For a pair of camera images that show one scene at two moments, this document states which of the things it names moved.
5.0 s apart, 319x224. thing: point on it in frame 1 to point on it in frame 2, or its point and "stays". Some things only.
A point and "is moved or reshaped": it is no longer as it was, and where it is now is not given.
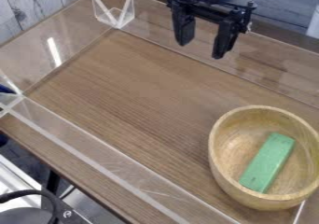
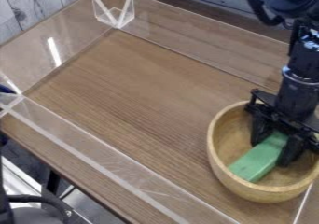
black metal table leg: [53, 182] stays
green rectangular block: [269, 162] is moved or reshaped
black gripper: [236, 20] to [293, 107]
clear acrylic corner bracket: [114, 17] stays
